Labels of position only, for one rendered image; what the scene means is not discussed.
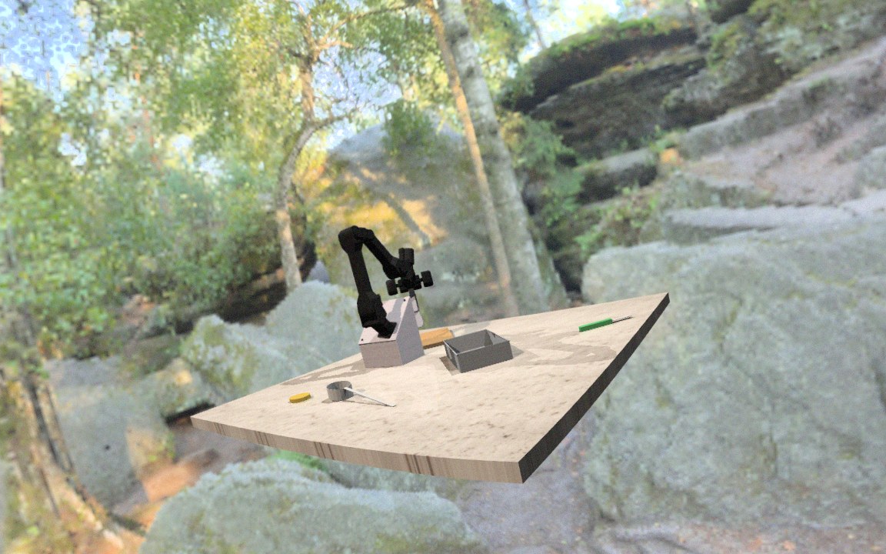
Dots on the grey metal saucepan with long handle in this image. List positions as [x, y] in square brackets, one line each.
[341, 390]

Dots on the light wooden board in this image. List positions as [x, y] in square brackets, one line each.
[435, 338]

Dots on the green and white rectangular bar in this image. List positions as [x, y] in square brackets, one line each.
[594, 325]

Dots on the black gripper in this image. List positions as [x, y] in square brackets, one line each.
[426, 279]

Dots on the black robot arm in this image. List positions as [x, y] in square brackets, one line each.
[370, 307]

